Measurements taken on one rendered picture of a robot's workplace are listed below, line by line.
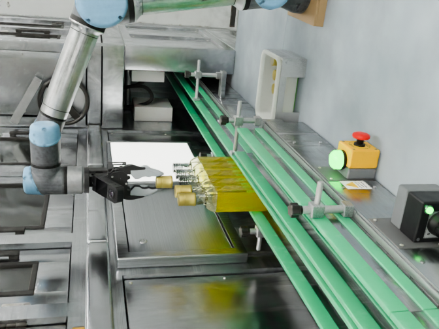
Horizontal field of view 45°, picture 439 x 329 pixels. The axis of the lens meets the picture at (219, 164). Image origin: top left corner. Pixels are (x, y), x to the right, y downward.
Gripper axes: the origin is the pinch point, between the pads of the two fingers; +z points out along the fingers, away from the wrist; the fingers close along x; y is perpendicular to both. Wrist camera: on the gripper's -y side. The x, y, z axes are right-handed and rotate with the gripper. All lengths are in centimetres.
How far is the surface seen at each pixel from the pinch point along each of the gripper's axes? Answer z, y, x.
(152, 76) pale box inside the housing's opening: 10, 106, -10
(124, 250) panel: -10.1, -14.3, 13.1
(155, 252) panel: -2.4, -15.5, 13.1
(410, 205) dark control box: 36, -60, -19
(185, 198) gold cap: 5.2, -11.8, -0.2
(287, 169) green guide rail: 27.8, -22.7, -11.9
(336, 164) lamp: 35, -33, -17
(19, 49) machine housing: -46, 96, -21
